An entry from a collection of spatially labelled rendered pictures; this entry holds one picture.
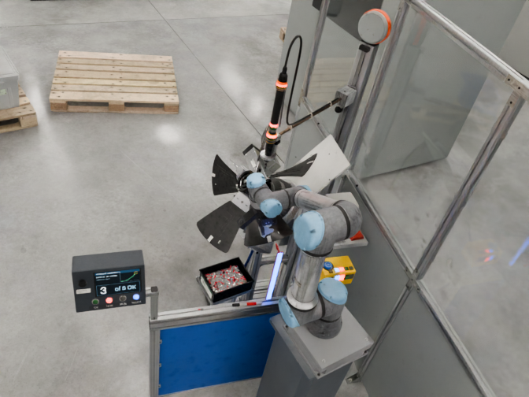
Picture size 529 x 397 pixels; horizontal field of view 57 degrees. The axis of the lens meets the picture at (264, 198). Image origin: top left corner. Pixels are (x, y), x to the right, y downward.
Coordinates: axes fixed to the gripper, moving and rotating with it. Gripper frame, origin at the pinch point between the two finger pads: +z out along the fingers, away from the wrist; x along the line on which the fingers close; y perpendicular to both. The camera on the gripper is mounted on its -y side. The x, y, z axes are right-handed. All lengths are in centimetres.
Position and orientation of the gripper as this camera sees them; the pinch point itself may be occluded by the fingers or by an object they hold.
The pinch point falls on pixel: (261, 235)
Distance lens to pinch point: 216.6
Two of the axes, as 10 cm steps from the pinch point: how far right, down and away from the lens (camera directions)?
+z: 1.3, 6.8, 7.2
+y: 9.5, -2.8, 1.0
